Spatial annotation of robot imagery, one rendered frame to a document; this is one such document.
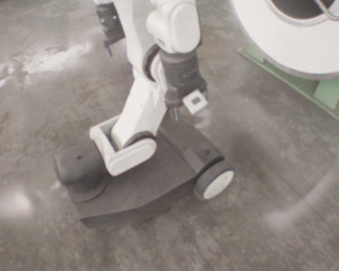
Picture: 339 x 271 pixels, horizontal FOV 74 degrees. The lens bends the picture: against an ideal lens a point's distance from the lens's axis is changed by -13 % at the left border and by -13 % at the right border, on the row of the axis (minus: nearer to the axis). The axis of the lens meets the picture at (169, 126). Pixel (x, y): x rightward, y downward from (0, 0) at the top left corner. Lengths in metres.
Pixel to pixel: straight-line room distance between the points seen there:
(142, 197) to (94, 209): 0.19
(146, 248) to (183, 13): 0.88
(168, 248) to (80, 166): 0.48
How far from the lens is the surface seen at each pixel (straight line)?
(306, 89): 1.91
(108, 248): 1.11
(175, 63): 0.56
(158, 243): 1.08
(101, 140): 0.95
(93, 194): 1.00
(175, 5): 0.49
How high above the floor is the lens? 1.03
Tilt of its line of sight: 46 degrees down
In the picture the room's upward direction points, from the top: 2 degrees counter-clockwise
